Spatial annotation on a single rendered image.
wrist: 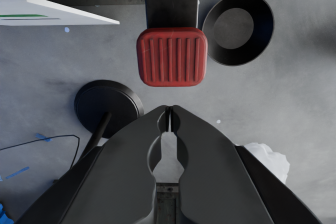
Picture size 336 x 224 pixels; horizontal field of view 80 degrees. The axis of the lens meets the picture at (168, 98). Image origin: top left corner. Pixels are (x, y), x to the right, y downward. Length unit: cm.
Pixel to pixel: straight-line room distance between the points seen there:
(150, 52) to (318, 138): 138
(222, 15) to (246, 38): 16
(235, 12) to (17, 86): 116
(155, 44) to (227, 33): 81
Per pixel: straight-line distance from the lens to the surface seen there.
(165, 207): 150
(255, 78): 112
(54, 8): 51
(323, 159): 165
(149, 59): 20
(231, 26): 100
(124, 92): 107
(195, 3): 25
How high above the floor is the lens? 95
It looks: 61 degrees down
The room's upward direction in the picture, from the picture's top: 177 degrees counter-clockwise
